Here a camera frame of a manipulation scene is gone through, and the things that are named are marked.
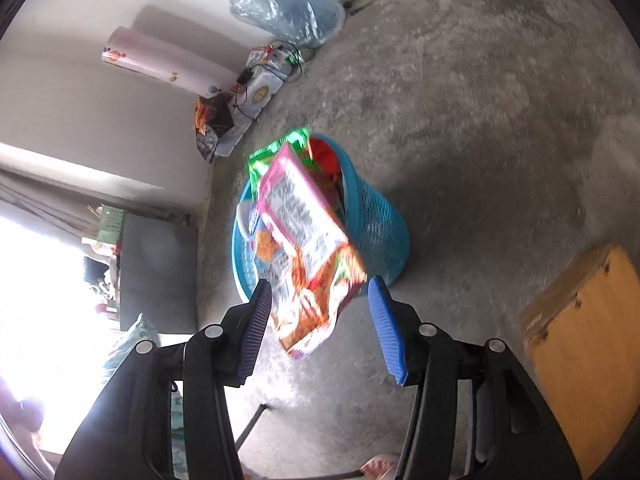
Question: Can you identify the large green foil snack bag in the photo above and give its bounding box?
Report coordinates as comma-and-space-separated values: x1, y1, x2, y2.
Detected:
248, 129, 313, 196

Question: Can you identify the pink snack bag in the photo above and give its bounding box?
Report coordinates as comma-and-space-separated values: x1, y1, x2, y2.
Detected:
255, 142, 351, 273

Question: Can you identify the white power strip box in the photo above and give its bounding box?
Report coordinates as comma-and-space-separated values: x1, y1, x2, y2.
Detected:
215, 45, 306, 158

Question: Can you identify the orange red snack bag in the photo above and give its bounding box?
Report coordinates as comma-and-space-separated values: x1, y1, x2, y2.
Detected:
252, 225, 368, 361

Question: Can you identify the large clear water jug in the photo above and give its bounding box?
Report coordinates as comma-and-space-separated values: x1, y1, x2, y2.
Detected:
218, 0, 346, 48

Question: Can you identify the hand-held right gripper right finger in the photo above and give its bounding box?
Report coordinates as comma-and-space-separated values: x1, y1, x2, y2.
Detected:
367, 276, 581, 480

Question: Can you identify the grey cabinet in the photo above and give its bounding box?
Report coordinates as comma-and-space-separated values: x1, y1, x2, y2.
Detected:
119, 212, 200, 333

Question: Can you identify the blue plastic mesh basket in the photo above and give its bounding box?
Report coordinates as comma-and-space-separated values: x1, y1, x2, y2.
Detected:
230, 134, 412, 303

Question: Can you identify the clear round plastic container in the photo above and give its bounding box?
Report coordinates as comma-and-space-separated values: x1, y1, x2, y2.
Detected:
236, 202, 263, 241

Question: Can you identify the wooden board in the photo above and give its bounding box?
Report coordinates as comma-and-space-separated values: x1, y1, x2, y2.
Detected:
517, 244, 640, 478

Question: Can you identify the black and orange snack bag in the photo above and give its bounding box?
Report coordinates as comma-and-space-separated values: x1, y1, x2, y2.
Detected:
194, 96, 236, 163

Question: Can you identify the red wrapper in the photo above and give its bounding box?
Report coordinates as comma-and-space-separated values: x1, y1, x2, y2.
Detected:
307, 137, 346, 176

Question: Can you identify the person's foot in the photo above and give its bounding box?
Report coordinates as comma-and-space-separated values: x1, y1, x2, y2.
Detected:
360, 455, 401, 480

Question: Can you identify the green plastic basket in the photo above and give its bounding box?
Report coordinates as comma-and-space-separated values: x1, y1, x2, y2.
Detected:
95, 204, 126, 246

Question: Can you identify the pink printed paper roll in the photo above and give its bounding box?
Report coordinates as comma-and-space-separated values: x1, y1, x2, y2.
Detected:
101, 26, 240, 100

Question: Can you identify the black cable bundle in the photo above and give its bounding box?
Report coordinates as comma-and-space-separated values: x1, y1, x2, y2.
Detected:
235, 42, 311, 116

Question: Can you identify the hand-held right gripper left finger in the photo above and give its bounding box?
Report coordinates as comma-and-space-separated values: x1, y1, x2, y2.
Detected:
54, 279, 273, 480

